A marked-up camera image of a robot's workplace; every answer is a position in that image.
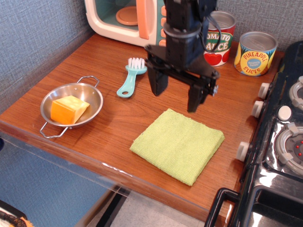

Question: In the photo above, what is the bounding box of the orange microwave plate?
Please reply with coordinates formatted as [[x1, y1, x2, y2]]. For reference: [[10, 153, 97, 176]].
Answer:
[[116, 6, 138, 26]]

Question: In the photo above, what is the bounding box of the black toy stove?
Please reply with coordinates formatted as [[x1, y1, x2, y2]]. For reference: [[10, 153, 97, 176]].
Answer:
[[204, 40, 303, 227]]

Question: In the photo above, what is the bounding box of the white stove knob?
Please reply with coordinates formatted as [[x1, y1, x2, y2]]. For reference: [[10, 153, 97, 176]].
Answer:
[[236, 141, 250, 162], [251, 101, 264, 118], [258, 83, 270, 99]]

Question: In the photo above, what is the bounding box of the white stove knob rear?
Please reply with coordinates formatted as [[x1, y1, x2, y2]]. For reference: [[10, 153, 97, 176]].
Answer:
[[258, 83, 270, 99]]

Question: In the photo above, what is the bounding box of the white stove knob middle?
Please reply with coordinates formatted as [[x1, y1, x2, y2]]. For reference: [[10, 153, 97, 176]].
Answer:
[[251, 101, 264, 118]]

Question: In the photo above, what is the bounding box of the yellow cheese block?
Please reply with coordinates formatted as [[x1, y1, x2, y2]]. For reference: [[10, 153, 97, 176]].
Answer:
[[50, 96, 90, 125]]

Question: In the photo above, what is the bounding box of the black oven door handle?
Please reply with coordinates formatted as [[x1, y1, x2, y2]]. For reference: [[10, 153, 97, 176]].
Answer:
[[205, 188, 240, 227]]

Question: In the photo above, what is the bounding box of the white stove button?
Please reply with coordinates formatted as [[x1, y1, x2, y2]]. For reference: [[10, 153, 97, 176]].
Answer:
[[277, 105, 292, 121]]

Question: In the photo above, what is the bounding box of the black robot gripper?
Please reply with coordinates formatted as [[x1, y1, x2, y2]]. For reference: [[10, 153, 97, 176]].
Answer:
[[145, 28, 220, 113]]

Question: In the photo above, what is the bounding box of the tomato sauce can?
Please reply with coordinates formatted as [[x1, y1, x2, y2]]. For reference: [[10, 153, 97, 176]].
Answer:
[[204, 11, 236, 66]]

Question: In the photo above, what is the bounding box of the toy microwave oven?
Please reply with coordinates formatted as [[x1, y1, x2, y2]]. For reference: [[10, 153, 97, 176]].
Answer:
[[84, 0, 166, 47]]

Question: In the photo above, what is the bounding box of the grey front stove burner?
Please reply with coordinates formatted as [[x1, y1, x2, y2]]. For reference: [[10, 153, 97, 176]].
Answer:
[[275, 122, 303, 176]]

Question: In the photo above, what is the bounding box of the white stove knob front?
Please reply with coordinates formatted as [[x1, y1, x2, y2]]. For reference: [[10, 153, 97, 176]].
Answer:
[[236, 141, 250, 162]]

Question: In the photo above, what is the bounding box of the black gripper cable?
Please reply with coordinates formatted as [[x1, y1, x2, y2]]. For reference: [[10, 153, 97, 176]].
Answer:
[[200, 11, 222, 53]]

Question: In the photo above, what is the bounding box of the green rag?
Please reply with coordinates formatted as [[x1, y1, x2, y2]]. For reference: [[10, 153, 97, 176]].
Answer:
[[130, 109, 225, 186]]

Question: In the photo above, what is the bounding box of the teal dish brush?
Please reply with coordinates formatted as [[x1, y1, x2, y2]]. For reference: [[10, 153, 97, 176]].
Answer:
[[116, 57, 147, 98]]

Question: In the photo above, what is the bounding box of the grey stove burner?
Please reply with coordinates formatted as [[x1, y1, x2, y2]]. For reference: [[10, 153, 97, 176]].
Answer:
[[275, 122, 303, 176], [289, 76, 303, 110]]

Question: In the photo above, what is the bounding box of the grey rear stove burner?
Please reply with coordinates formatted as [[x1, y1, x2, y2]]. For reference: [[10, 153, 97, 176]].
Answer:
[[289, 76, 303, 110]]

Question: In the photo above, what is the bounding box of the steel two-handled pan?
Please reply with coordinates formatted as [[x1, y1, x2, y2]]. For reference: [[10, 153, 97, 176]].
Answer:
[[40, 76, 104, 139]]

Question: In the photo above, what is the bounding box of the pineapple slices can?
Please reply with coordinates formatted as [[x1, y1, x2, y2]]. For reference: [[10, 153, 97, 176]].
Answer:
[[234, 31, 278, 77]]

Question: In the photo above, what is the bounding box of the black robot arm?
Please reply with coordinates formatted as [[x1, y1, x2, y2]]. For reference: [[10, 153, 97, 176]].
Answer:
[[145, 0, 220, 113]]

